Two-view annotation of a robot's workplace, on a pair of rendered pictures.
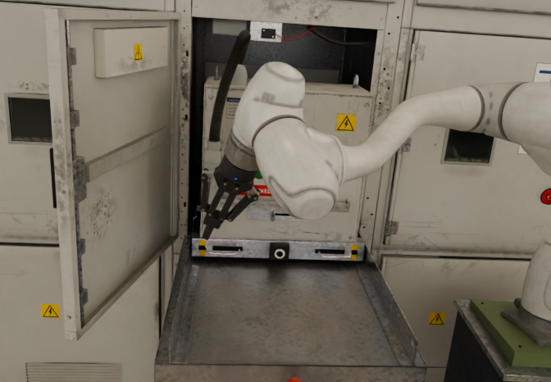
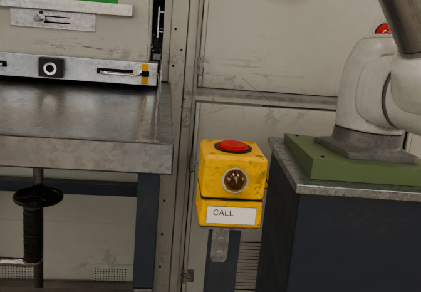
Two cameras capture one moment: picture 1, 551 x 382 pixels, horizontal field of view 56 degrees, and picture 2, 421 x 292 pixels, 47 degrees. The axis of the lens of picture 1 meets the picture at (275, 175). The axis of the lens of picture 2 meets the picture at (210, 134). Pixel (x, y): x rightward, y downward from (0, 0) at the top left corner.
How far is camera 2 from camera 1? 0.72 m
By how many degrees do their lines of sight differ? 3
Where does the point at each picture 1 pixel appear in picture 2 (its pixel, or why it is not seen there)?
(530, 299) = (341, 109)
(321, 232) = (104, 47)
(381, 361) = (113, 138)
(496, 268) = (328, 120)
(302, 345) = (15, 123)
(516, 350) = (316, 158)
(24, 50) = not seen: outside the picture
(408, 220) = (223, 56)
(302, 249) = (81, 67)
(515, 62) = not seen: outside the picture
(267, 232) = (37, 44)
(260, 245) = (28, 59)
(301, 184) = not seen: outside the picture
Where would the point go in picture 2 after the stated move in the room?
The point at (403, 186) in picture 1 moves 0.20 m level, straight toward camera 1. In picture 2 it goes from (214, 13) to (195, 12)
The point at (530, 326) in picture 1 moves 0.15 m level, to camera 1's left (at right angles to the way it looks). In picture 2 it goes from (342, 143) to (277, 137)
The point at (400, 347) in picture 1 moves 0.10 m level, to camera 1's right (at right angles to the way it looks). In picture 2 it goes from (150, 130) to (204, 135)
